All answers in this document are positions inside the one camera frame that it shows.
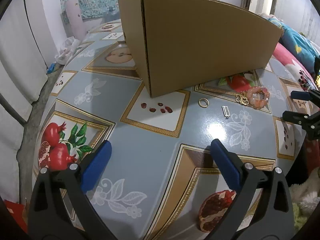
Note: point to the gold ornate charm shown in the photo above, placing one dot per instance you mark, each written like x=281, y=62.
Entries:
x=242, y=99

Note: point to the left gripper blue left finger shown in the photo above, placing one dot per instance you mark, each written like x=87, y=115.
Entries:
x=48, y=217

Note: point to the white plastic bag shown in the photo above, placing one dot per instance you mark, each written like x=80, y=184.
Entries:
x=67, y=50

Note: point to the brown cardboard box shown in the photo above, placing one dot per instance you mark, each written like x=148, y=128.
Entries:
x=177, y=44

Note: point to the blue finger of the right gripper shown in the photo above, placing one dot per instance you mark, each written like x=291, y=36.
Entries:
x=300, y=95
x=306, y=121

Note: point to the fruit pattern tablecloth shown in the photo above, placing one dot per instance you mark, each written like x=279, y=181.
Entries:
x=161, y=172

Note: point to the pink floral blanket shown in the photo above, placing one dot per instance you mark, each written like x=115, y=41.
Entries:
x=294, y=67

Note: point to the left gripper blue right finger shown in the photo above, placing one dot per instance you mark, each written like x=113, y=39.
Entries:
x=273, y=217

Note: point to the blue patterned blanket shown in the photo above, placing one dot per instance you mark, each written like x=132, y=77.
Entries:
x=304, y=50

